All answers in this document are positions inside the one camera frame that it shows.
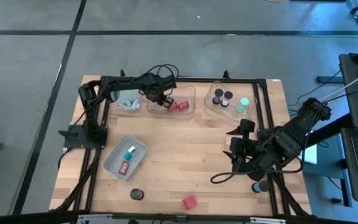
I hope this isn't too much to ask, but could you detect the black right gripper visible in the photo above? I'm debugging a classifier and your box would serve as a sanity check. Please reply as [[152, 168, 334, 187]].
[[222, 126, 262, 164]]

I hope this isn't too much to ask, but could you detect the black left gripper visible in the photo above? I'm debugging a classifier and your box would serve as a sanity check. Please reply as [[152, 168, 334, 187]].
[[139, 75, 178, 109]]

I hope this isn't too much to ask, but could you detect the mint green hourglass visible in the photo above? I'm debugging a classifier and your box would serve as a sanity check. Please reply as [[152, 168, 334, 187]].
[[235, 96, 250, 114]]

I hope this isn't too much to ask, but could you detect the white sand hourglass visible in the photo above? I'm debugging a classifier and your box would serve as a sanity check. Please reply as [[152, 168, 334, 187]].
[[221, 90, 234, 108]]

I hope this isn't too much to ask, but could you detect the blue sand hourglass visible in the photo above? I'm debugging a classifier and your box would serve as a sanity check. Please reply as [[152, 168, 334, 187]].
[[212, 88, 224, 106], [250, 180, 270, 194]]

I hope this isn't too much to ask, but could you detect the red sand hourglass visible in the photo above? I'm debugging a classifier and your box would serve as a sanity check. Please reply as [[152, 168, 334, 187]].
[[129, 187, 145, 202]]

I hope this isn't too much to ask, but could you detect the clear plastic bin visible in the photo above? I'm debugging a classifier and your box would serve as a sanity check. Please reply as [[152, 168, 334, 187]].
[[145, 84, 197, 121], [203, 80, 258, 128]]

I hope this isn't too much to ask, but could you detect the clear plastic bag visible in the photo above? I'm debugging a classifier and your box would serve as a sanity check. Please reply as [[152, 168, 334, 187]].
[[117, 97, 141, 111]]

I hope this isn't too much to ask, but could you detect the red printed pack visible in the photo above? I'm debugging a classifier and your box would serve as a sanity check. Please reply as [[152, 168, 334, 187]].
[[117, 160, 131, 176]]

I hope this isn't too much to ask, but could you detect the white paper sheet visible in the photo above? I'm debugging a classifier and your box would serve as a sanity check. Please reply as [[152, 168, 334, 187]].
[[302, 144, 318, 166]]

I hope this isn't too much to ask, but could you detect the grey plastic bin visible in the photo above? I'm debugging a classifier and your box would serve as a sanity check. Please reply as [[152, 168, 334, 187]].
[[103, 134, 148, 182]]

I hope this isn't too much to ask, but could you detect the grey desk base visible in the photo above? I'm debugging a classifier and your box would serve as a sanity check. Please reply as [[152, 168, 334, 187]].
[[301, 133, 352, 208]]

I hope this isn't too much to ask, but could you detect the black rig beam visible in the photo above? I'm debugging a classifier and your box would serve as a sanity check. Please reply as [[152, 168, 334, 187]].
[[0, 210, 358, 224]]

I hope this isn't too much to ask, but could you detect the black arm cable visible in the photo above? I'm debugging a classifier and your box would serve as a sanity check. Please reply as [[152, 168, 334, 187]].
[[209, 160, 304, 185], [147, 63, 180, 82]]

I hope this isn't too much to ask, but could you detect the white cable bundle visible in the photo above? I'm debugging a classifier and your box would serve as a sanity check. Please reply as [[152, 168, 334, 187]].
[[115, 89, 142, 112]]

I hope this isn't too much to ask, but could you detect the black aluminium table frame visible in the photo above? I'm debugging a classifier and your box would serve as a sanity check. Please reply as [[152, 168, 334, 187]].
[[73, 70, 312, 218]]

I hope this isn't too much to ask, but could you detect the white hanging cable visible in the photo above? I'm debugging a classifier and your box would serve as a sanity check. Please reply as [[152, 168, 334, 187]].
[[318, 66, 358, 102]]

